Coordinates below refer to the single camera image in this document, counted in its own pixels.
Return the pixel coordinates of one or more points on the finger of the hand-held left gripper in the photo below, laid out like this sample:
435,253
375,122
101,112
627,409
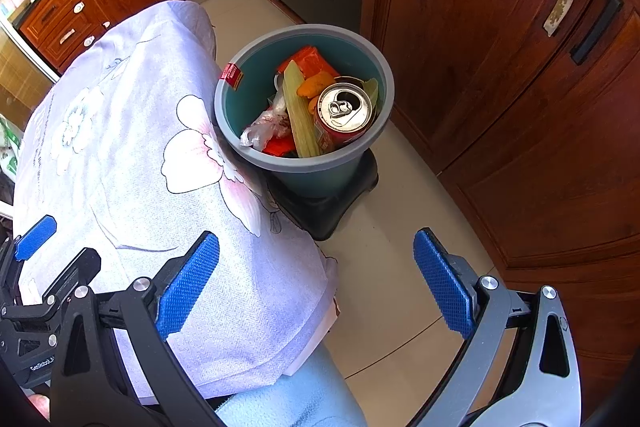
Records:
75,267
35,229

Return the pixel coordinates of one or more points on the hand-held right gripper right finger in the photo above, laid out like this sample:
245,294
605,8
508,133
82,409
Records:
442,282

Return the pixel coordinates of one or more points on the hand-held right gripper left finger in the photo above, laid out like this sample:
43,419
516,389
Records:
187,282

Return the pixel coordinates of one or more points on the grey teal waste bin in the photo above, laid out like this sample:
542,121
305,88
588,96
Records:
235,107

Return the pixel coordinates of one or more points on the pale corn husk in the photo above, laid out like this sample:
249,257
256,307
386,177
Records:
300,117

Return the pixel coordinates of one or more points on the red drink can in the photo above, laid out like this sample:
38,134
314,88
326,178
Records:
345,107

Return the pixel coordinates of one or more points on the green vegetable leaf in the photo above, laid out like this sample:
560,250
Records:
372,92

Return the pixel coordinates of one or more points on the orange peel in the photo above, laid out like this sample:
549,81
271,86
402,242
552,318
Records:
312,87

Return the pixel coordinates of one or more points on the red foil wrapper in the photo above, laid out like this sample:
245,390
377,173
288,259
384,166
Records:
310,57

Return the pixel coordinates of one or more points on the person's left hand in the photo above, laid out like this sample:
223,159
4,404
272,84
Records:
39,407

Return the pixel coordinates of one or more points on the green white plastic bag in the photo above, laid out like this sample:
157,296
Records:
9,157

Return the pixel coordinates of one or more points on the purple floral tablecloth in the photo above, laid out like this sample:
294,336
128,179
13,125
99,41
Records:
125,182

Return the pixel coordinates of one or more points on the black plastic stool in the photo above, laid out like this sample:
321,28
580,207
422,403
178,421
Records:
320,217

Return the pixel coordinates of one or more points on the glass door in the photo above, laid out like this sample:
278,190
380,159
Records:
20,72

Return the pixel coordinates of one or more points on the blue fleece jacket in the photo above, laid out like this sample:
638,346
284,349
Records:
310,397

